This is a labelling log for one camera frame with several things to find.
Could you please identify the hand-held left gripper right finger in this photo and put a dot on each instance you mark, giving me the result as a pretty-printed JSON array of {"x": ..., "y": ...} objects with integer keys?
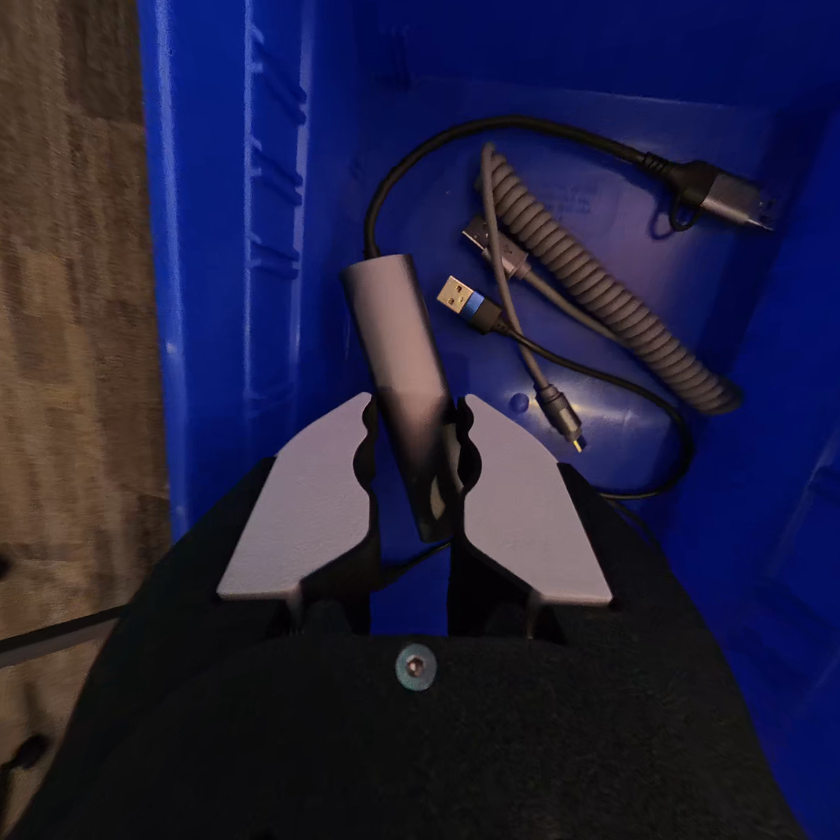
[{"x": 531, "y": 525}]

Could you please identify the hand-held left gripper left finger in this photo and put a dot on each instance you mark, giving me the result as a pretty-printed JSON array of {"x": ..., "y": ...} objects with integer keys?
[{"x": 302, "y": 518}]

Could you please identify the blue plastic bin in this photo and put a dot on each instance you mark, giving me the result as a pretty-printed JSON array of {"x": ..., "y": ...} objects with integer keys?
[{"x": 229, "y": 262}]

